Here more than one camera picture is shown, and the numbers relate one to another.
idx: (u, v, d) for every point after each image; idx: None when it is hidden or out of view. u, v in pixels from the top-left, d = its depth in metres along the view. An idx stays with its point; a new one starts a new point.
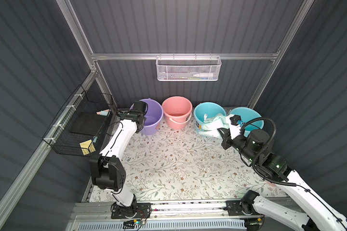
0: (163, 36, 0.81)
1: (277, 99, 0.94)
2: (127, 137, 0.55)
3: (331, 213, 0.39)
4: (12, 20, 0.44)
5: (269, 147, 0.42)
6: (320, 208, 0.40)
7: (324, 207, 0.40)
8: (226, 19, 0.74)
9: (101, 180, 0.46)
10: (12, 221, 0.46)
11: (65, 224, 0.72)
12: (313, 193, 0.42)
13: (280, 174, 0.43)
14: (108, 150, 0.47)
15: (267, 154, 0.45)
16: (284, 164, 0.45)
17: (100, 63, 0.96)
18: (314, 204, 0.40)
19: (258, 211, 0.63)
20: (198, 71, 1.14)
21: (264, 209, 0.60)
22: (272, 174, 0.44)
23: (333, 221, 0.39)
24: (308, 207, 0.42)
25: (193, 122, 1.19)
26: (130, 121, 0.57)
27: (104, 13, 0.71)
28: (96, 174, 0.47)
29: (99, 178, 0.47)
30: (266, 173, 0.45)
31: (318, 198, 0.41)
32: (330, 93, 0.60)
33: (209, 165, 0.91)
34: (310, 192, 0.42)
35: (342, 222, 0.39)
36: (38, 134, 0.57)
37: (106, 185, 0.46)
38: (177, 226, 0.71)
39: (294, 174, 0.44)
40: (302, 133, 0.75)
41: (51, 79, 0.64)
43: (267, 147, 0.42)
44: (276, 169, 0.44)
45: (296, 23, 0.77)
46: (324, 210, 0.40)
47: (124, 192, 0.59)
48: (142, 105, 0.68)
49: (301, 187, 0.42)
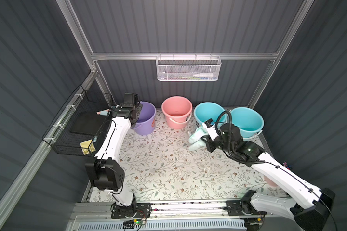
0: (163, 36, 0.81)
1: (277, 99, 0.94)
2: (122, 136, 0.53)
3: (303, 185, 0.42)
4: (12, 20, 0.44)
5: (237, 134, 0.51)
6: (290, 180, 0.44)
7: (294, 179, 0.44)
8: (226, 19, 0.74)
9: (100, 181, 0.46)
10: (12, 221, 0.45)
11: (64, 224, 0.72)
12: (283, 168, 0.46)
13: (251, 156, 0.50)
14: (103, 152, 0.46)
15: (241, 142, 0.53)
16: (255, 147, 0.52)
17: (100, 63, 0.96)
18: (284, 178, 0.44)
19: (258, 209, 0.62)
20: (198, 71, 1.14)
21: (260, 204, 0.61)
22: (245, 158, 0.51)
23: (304, 192, 0.41)
24: (282, 185, 0.45)
25: (193, 122, 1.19)
26: (123, 118, 0.55)
27: (104, 13, 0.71)
28: (94, 177, 0.47)
29: (97, 181, 0.46)
30: (239, 157, 0.52)
31: (289, 172, 0.45)
32: (330, 93, 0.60)
33: (209, 165, 0.91)
34: (280, 167, 0.46)
35: (314, 191, 0.41)
36: (38, 134, 0.57)
37: (106, 185, 0.45)
38: (177, 226, 0.71)
39: (265, 155, 0.50)
40: (302, 133, 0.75)
41: (52, 79, 0.64)
43: (232, 133, 0.52)
44: (247, 152, 0.51)
45: (295, 24, 0.77)
46: (294, 183, 0.43)
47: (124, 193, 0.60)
48: (133, 97, 0.63)
49: (273, 165, 0.47)
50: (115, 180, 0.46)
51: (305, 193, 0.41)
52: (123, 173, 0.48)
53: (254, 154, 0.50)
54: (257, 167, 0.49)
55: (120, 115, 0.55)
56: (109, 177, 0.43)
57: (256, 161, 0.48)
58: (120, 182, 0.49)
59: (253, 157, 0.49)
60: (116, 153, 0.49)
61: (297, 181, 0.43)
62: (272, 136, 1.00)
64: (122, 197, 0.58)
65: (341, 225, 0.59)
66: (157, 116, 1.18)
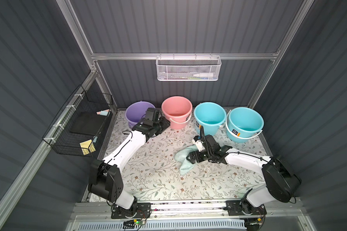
0: (163, 36, 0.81)
1: (277, 99, 0.94)
2: (133, 149, 0.53)
3: (257, 158, 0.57)
4: (12, 20, 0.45)
5: (212, 140, 0.69)
6: (247, 158, 0.56)
7: (249, 157, 0.56)
8: (226, 19, 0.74)
9: (98, 187, 0.45)
10: (12, 221, 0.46)
11: (65, 224, 0.72)
12: (243, 152, 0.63)
13: (221, 152, 0.66)
14: (111, 159, 0.47)
15: (217, 146, 0.70)
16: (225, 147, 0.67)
17: (100, 63, 0.96)
18: (244, 158, 0.56)
19: (255, 204, 0.62)
20: (198, 71, 1.14)
21: (254, 197, 0.62)
22: (219, 156, 0.66)
23: (257, 161, 0.52)
24: (246, 164, 0.55)
25: (193, 122, 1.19)
26: (140, 133, 0.58)
27: (104, 13, 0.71)
28: (93, 181, 0.46)
29: (95, 186, 0.45)
30: (215, 157, 0.67)
31: (246, 154, 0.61)
32: (330, 93, 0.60)
33: (209, 165, 0.91)
34: (241, 152, 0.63)
35: (263, 159, 0.52)
36: (38, 134, 0.57)
37: (101, 193, 0.44)
38: (177, 226, 0.71)
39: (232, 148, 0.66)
40: (303, 133, 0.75)
41: (52, 79, 0.64)
43: (207, 140, 0.70)
44: (219, 152, 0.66)
45: (295, 24, 0.77)
46: (250, 159, 0.54)
47: (124, 197, 0.58)
48: (155, 113, 0.64)
49: (234, 152, 0.62)
50: (111, 190, 0.43)
51: (258, 162, 0.51)
52: (120, 187, 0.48)
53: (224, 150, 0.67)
54: (227, 159, 0.62)
55: (139, 129, 0.59)
56: (107, 185, 0.42)
57: (224, 154, 0.64)
58: (115, 196, 0.46)
59: (223, 152, 0.66)
60: (122, 163, 0.48)
61: (251, 157, 0.55)
62: (272, 136, 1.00)
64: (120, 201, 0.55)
65: (340, 225, 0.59)
66: None
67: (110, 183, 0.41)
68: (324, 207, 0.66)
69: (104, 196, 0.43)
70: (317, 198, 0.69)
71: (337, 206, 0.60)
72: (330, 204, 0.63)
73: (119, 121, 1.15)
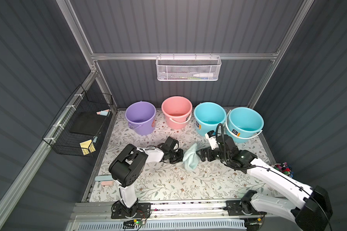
0: (163, 36, 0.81)
1: (277, 99, 0.94)
2: (153, 159, 0.62)
3: (294, 185, 0.45)
4: (12, 21, 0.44)
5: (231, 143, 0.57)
6: (282, 181, 0.47)
7: (285, 180, 0.47)
8: (226, 19, 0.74)
9: (118, 167, 0.50)
10: (12, 222, 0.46)
11: (65, 224, 0.72)
12: (274, 171, 0.50)
13: (246, 163, 0.55)
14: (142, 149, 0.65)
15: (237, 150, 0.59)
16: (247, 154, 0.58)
17: (100, 63, 0.96)
18: (276, 180, 0.48)
19: (258, 209, 0.62)
20: (198, 71, 1.14)
21: (263, 206, 0.59)
22: (239, 164, 0.56)
23: (295, 190, 0.44)
24: (276, 185, 0.48)
25: (193, 122, 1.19)
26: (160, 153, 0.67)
27: (104, 13, 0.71)
28: (120, 159, 0.51)
29: (117, 164, 0.51)
30: (234, 163, 0.58)
31: (280, 173, 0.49)
32: (330, 93, 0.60)
33: (209, 165, 0.91)
34: (271, 170, 0.51)
35: (303, 189, 0.44)
36: (38, 134, 0.57)
37: (118, 173, 0.48)
38: (177, 226, 0.71)
39: (258, 160, 0.54)
40: (302, 132, 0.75)
41: (52, 79, 0.64)
43: (225, 143, 0.59)
44: (242, 160, 0.56)
45: (295, 24, 0.77)
46: (286, 184, 0.46)
47: (131, 191, 0.59)
48: (172, 142, 0.76)
49: (263, 168, 0.52)
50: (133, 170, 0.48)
51: (295, 191, 0.44)
52: (136, 175, 0.51)
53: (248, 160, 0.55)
54: (250, 171, 0.54)
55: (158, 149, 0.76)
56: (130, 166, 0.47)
57: (248, 165, 0.54)
58: (130, 180, 0.49)
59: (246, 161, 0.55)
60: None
61: (287, 182, 0.46)
62: (272, 136, 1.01)
64: (127, 193, 0.57)
65: (341, 225, 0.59)
66: (157, 116, 1.18)
67: (136, 162, 0.50)
68: None
69: (120, 179, 0.48)
70: None
71: (337, 206, 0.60)
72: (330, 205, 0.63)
73: (119, 121, 1.15)
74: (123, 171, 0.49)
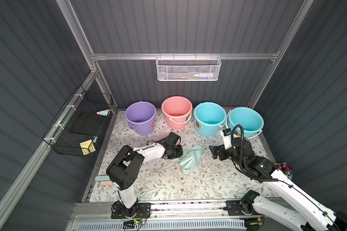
0: (163, 36, 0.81)
1: (277, 98, 0.95)
2: (153, 156, 0.61)
3: (317, 208, 0.42)
4: (13, 20, 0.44)
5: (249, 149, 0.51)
6: (304, 201, 0.43)
7: (309, 202, 0.43)
8: (226, 19, 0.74)
9: (115, 170, 0.49)
10: (12, 221, 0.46)
11: (65, 224, 0.72)
12: (296, 188, 0.46)
13: (264, 173, 0.49)
14: (139, 149, 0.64)
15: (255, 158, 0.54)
16: (266, 165, 0.51)
17: (100, 63, 0.96)
18: (298, 198, 0.44)
19: (258, 211, 0.63)
20: (198, 71, 1.14)
21: (267, 212, 0.59)
22: (257, 174, 0.50)
23: (318, 214, 0.41)
24: (297, 204, 0.45)
25: (193, 122, 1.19)
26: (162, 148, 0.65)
27: (104, 13, 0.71)
28: (117, 161, 0.49)
29: (114, 167, 0.49)
30: (251, 172, 0.52)
31: (303, 194, 0.45)
32: (330, 93, 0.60)
33: (209, 165, 0.91)
34: (293, 187, 0.46)
35: (328, 214, 0.41)
36: (38, 134, 0.57)
37: (115, 176, 0.48)
38: (177, 226, 0.71)
39: (278, 173, 0.49)
40: (302, 132, 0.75)
41: (52, 79, 0.64)
43: (243, 148, 0.52)
44: (260, 169, 0.50)
45: (295, 24, 0.77)
46: (308, 205, 0.43)
47: (129, 192, 0.58)
48: (175, 137, 0.76)
49: (286, 184, 0.47)
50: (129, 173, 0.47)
51: (318, 215, 0.41)
52: (133, 178, 0.50)
53: (267, 171, 0.49)
54: (270, 184, 0.49)
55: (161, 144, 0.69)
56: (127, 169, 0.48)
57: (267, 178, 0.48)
58: (127, 183, 0.48)
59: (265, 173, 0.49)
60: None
61: (311, 204, 0.43)
62: (272, 136, 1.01)
64: (126, 195, 0.56)
65: None
66: (157, 116, 1.18)
67: (132, 165, 0.48)
68: None
69: (117, 181, 0.47)
70: (317, 198, 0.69)
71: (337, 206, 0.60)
72: (330, 205, 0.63)
73: (119, 121, 1.15)
74: (120, 173, 0.48)
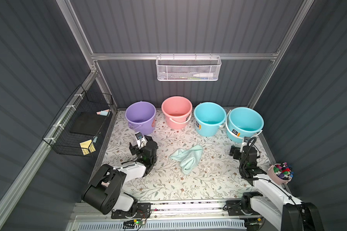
0: (163, 36, 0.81)
1: (277, 98, 0.95)
2: (135, 174, 0.59)
3: (286, 195, 0.49)
4: (13, 21, 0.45)
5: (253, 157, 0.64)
6: (275, 189, 0.53)
7: (279, 190, 0.52)
8: (226, 19, 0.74)
9: (92, 192, 0.44)
10: (12, 222, 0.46)
11: (65, 224, 0.72)
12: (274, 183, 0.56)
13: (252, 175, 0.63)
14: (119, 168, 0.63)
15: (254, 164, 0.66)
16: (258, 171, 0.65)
17: (101, 63, 0.96)
18: (271, 187, 0.54)
19: (253, 208, 0.64)
20: (198, 71, 1.14)
21: (260, 207, 0.60)
22: (248, 175, 0.65)
23: (284, 197, 0.49)
24: (270, 194, 0.54)
25: (193, 122, 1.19)
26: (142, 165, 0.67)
27: (104, 13, 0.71)
28: (94, 182, 0.45)
29: (91, 190, 0.44)
30: (244, 173, 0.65)
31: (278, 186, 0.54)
32: (330, 92, 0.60)
33: (209, 165, 0.91)
34: (271, 182, 0.57)
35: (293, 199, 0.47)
36: (38, 134, 0.57)
37: (93, 199, 0.43)
38: (177, 226, 0.71)
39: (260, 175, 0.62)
40: (302, 132, 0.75)
41: (52, 79, 0.64)
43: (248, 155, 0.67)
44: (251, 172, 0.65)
45: (295, 24, 0.77)
46: (278, 192, 0.51)
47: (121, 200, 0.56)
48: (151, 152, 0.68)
49: (265, 179, 0.59)
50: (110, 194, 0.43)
51: (284, 198, 0.48)
52: (114, 199, 0.46)
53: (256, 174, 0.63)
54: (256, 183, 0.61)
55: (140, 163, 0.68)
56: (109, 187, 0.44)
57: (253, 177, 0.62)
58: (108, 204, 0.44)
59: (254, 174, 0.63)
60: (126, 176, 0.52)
61: (281, 192, 0.51)
62: (272, 136, 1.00)
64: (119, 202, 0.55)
65: (340, 225, 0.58)
66: (157, 116, 1.18)
67: (111, 185, 0.45)
68: (323, 207, 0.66)
69: (95, 205, 0.42)
70: (316, 198, 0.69)
71: (337, 206, 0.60)
72: (329, 204, 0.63)
73: (119, 121, 1.15)
74: (100, 197, 0.43)
